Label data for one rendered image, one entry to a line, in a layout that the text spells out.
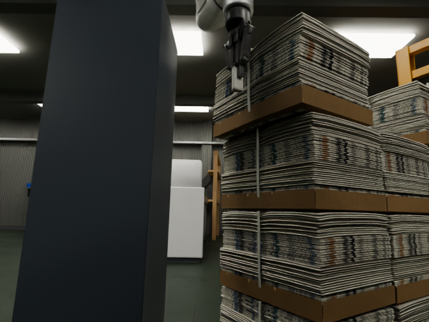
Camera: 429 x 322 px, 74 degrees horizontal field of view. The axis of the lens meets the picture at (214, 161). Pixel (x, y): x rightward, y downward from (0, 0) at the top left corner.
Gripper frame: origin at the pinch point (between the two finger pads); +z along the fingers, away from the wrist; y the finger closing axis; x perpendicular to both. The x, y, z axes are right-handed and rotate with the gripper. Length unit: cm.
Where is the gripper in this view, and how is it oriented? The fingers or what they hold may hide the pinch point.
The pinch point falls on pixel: (237, 79)
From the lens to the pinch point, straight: 82.4
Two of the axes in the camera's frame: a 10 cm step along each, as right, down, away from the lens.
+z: -0.2, 9.8, -1.8
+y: -5.3, 1.4, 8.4
